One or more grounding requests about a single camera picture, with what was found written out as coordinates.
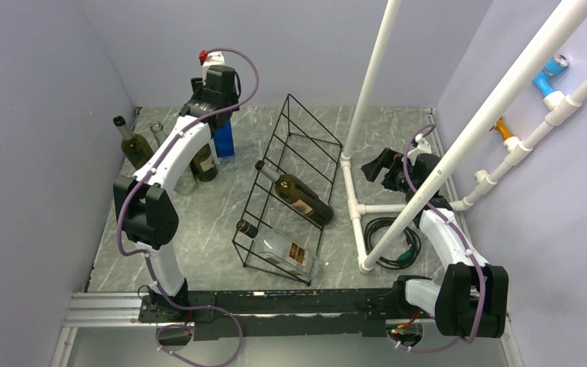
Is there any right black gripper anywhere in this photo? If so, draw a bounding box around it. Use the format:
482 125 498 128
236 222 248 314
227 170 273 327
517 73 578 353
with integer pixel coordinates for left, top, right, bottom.
362 148 418 196

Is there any blue square glass bottle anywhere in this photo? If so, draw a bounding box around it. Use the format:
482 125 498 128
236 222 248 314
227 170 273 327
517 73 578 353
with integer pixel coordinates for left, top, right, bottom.
213 120 235 158

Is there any dark green wine bottle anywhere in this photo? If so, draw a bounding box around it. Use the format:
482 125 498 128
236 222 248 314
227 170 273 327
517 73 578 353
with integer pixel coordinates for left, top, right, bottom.
190 144 219 182

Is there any dark labelled wine bottle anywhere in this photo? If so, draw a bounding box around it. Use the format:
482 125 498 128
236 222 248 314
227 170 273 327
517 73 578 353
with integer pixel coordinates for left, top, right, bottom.
255 161 334 226

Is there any clear square liquor bottle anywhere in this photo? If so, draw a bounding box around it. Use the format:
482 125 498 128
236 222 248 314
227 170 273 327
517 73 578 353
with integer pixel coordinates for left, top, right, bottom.
236 219 322 282

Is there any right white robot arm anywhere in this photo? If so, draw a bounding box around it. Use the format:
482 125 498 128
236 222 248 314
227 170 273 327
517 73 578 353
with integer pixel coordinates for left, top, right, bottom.
364 193 509 338

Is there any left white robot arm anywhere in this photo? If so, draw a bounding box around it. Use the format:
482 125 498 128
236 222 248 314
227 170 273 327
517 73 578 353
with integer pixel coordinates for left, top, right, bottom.
113 65 239 321

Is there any green wine bottle far left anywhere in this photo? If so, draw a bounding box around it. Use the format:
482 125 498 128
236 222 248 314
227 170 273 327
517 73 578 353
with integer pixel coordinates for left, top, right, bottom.
112 115 154 170

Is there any clear empty glass bottle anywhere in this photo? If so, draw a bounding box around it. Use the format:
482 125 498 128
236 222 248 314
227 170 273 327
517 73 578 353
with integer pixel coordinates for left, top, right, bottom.
150 122 198 196

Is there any orange pipe fitting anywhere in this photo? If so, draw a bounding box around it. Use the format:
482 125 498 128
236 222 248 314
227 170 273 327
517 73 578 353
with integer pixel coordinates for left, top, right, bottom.
491 116 514 141

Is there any blue pipe fitting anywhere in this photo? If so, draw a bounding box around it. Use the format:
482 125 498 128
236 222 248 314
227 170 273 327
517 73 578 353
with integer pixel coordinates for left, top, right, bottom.
532 54 569 98

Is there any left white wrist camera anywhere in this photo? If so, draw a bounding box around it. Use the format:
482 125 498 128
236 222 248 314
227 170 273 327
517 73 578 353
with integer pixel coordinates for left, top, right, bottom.
199 50 225 81

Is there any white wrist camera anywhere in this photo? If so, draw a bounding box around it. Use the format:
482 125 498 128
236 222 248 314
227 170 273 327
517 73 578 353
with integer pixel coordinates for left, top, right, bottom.
199 50 225 81
409 134 432 158

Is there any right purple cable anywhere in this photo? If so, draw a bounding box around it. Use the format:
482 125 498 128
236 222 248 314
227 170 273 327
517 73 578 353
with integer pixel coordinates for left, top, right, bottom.
386 123 487 355

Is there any purple cable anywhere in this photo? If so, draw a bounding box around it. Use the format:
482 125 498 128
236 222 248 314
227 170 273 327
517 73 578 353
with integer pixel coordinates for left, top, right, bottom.
386 123 487 355
116 47 260 367

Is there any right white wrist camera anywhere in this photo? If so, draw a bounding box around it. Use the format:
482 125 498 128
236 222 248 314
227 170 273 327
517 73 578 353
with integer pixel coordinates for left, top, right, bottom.
409 134 432 158

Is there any black coiled cable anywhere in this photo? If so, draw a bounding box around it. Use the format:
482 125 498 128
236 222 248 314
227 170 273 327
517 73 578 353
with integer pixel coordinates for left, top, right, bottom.
363 217 423 271

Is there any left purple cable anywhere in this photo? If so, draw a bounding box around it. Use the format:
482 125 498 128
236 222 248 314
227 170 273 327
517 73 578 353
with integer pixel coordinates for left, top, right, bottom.
116 47 260 367

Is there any black wire wine rack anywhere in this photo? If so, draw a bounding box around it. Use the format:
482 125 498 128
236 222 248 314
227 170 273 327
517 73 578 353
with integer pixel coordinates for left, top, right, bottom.
232 94 343 286

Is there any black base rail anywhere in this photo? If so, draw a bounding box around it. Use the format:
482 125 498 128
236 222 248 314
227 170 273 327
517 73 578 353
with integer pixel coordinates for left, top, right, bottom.
138 288 424 341

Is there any white PVC pipe frame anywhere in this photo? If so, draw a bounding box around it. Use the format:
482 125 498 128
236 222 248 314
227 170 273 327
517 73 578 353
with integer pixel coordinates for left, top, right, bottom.
340 1 587 274

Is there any aluminium frame rail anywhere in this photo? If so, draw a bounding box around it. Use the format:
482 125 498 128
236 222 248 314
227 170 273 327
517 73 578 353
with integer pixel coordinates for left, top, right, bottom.
50 291 145 367

